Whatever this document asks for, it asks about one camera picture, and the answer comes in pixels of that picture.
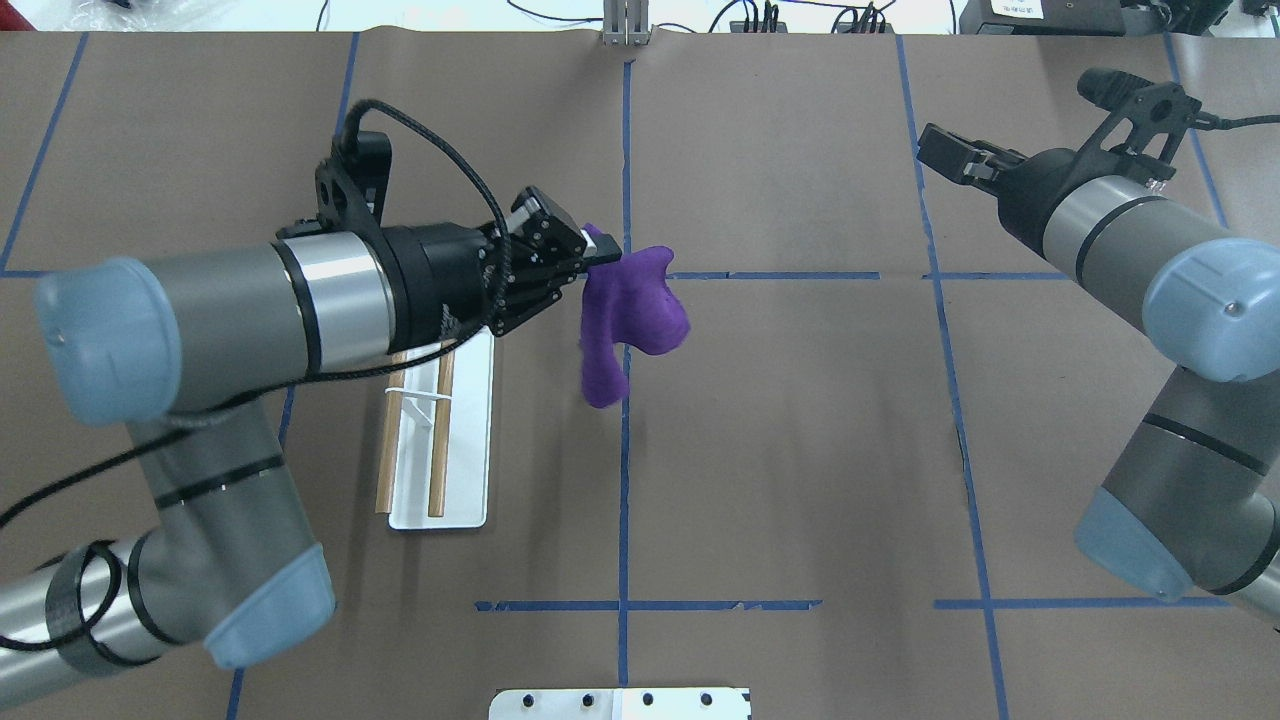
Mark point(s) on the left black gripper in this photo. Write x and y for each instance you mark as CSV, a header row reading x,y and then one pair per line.
x,y
432,281

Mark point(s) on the aluminium frame post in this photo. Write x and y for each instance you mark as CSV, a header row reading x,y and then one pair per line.
x,y
626,23

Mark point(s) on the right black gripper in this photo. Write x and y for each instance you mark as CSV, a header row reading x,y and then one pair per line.
x,y
1030,192

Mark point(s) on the black computer box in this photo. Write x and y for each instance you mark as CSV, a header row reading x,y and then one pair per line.
x,y
1067,18

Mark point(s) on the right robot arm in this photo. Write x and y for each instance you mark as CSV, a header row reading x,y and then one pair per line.
x,y
1182,507

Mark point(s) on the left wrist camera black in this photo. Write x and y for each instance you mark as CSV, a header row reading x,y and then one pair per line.
x,y
350,180

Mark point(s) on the white towel rack base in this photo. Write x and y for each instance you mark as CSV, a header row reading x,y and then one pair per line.
x,y
467,487

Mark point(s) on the wooden rack bar lower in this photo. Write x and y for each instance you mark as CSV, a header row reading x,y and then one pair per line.
x,y
441,426

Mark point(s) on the purple towel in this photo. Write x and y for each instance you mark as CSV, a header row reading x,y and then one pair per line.
x,y
627,302

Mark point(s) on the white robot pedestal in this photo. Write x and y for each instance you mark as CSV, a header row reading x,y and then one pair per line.
x,y
623,703

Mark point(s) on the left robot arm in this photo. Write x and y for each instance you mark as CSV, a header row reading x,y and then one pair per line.
x,y
180,350

